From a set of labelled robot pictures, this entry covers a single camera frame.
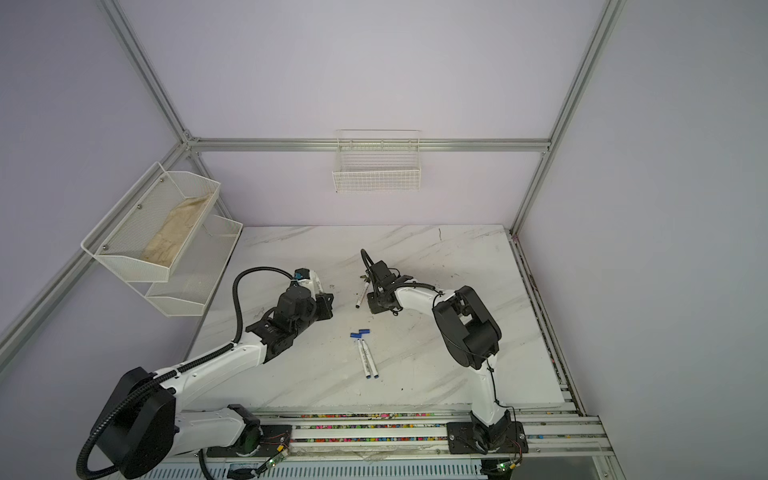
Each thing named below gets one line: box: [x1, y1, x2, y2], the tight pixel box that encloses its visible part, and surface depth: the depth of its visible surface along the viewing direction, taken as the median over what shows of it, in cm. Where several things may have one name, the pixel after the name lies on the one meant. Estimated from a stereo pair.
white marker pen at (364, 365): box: [357, 338, 371, 379], surface depth 87 cm
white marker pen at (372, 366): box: [361, 339, 379, 379], surface depth 87 cm
